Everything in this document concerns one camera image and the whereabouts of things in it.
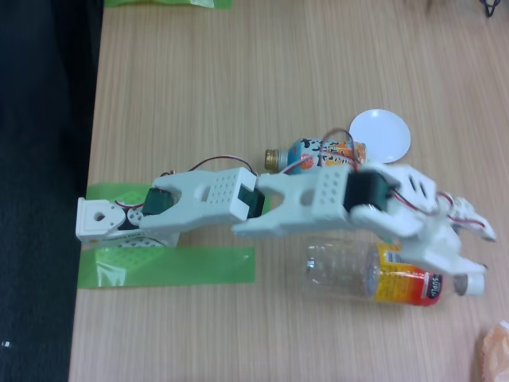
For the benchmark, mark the white round plate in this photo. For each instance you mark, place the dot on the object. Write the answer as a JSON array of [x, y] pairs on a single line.
[[381, 127]]

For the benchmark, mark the green plastic sheet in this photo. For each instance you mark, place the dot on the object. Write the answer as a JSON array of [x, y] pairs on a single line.
[[159, 2]]

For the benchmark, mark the long green tape strip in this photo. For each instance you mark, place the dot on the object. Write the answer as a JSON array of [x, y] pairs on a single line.
[[191, 264]]

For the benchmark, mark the orange juice bottle can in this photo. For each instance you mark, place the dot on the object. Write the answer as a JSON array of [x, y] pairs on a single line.
[[294, 153]]

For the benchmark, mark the orange plastic bag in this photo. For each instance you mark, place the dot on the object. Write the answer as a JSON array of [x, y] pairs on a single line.
[[497, 354]]

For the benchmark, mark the clear plastic bottle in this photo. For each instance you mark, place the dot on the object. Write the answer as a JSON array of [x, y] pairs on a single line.
[[338, 270]]

